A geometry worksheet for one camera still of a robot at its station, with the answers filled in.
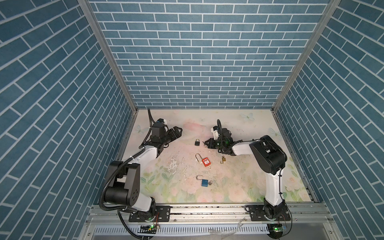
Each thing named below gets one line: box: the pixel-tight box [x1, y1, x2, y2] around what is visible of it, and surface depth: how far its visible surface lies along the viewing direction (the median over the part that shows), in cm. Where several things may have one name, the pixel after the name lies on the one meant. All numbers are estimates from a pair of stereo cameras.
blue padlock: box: [196, 174, 209, 187], surface depth 86 cm
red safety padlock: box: [195, 153, 211, 169], surface depth 93 cm
